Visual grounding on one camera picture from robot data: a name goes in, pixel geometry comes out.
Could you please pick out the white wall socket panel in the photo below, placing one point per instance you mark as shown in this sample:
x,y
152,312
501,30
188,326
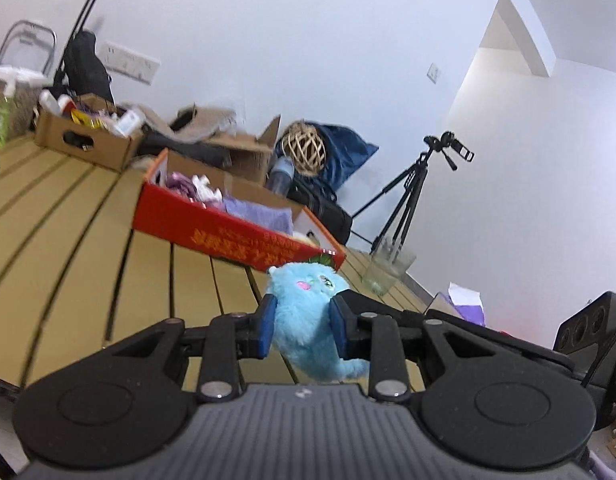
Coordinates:
x,y
130,63

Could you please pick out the open brown cardboard box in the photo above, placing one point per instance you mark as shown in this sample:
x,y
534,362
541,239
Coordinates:
x,y
248,155

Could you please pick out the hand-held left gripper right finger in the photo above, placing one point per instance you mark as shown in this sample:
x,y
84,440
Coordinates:
x,y
338,332

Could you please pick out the clear glass cup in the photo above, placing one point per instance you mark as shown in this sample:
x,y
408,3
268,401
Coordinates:
x,y
385,270

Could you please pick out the metal folding chair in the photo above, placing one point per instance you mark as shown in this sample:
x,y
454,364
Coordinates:
x,y
30,32

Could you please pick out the wicker ball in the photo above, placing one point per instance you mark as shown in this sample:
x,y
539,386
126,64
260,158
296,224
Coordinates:
x,y
303,149

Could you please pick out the black hand trolley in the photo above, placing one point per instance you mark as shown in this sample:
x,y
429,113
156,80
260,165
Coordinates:
x,y
85,67

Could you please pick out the white crumpled cloth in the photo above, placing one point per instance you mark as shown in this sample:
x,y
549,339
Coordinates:
x,y
207,190

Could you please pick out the red cardboard box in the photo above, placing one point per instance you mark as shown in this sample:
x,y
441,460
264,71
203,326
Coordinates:
x,y
213,232

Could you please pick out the white and purple paper box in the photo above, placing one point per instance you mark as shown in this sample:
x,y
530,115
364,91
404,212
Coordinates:
x,y
462,305

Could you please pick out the flattened cardboard piece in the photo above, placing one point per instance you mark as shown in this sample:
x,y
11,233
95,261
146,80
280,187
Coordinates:
x,y
203,120

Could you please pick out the blue cloth bag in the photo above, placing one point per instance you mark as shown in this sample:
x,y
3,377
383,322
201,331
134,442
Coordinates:
x,y
345,152

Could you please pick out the white plastic bottle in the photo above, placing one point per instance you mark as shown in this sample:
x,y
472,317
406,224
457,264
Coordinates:
x,y
130,122

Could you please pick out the dark cloth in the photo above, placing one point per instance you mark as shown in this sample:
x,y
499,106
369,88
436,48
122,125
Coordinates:
x,y
188,150

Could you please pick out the blue water bottle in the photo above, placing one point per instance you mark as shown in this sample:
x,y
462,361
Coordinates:
x,y
280,175

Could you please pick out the blue plush toy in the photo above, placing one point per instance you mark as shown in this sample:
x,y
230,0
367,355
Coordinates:
x,y
303,315

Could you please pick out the yellow snack packet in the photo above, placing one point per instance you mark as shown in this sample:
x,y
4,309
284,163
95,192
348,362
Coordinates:
x,y
83,117

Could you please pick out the white wall switch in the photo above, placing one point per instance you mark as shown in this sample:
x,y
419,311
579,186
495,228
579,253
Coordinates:
x,y
433,72

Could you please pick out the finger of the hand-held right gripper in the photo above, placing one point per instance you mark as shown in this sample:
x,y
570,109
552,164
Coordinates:
x,y
512,346

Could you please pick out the black camera tripod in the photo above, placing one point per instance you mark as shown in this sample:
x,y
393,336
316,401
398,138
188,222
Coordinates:
x,y
412,185

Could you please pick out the woven basket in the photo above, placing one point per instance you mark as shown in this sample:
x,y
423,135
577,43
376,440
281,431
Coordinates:
x,y
20,105

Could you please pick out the purple cloth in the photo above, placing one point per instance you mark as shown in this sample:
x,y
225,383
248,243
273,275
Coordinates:
x,y
260,215

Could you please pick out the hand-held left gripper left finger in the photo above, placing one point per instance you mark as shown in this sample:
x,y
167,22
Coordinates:
x,y
267,327

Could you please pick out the black carry case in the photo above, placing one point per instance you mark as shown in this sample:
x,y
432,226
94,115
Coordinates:
x,y
323,212

